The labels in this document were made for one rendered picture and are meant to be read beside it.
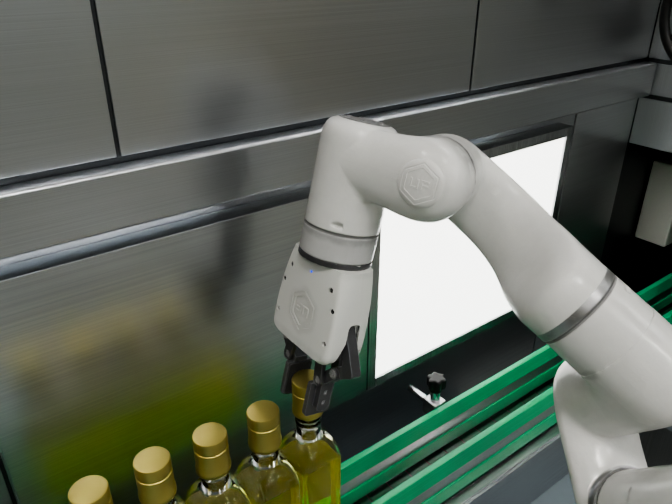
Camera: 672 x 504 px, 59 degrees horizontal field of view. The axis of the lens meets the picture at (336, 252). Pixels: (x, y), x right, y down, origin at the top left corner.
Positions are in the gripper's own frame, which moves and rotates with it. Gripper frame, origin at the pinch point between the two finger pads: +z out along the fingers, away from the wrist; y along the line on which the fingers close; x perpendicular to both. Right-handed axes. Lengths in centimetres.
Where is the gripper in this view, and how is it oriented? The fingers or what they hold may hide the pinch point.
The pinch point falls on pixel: (307, 385)
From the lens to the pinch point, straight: 66.1
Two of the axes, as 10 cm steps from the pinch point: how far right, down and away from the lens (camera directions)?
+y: 6.0, 3.6, -7.1
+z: -2.0, 9.3, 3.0
